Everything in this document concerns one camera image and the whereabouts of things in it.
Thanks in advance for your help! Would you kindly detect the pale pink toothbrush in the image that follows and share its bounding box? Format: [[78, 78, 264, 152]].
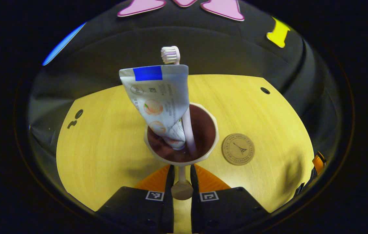
[[161, 46, 197, 156]]

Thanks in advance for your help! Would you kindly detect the beige cup with handle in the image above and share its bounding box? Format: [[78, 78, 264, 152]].
[[144, 103, 219, 201]]

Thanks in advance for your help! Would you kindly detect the round cork coaster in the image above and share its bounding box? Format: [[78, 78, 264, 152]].
[[222, 133, 255, 166]]

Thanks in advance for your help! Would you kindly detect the white toothpaste tube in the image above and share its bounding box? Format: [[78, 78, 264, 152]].
[[119, 65, 189, 151]]

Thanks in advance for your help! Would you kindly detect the wooden desktop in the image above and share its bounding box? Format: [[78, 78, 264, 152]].
[[56, 74, 315, 234]]

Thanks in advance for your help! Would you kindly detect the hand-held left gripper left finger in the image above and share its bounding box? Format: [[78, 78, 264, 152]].
[[96, 164, 175, 234]]

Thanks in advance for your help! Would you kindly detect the black backdrop cloth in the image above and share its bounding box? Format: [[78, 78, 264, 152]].
[[28, 0, 347, 182]]

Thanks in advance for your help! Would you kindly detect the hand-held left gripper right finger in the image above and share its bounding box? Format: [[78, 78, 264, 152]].
[[190, 164, 270, 234]]

